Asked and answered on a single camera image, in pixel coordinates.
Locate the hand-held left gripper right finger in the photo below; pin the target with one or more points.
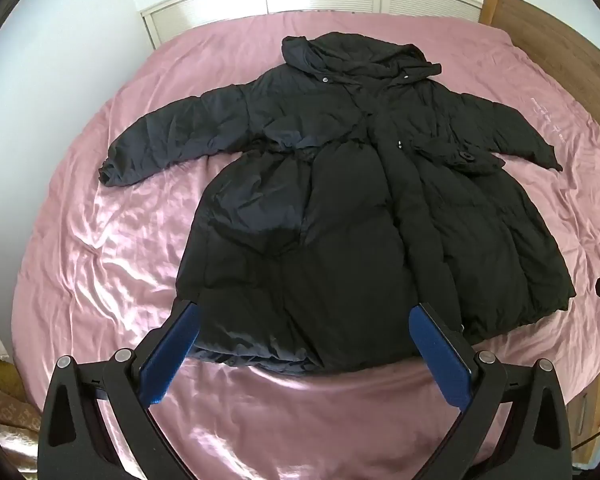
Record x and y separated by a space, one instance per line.
442 355

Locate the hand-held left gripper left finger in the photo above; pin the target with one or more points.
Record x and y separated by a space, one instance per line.
172 355

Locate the black hooded puffer coat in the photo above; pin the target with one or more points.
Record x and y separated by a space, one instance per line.
340 220

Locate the brown patterned cloth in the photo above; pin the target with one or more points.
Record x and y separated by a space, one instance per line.
5 410

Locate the wooden headboard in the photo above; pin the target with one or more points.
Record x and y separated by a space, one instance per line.
555 45

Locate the wooden bed frame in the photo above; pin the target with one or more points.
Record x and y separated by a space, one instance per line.
587 410

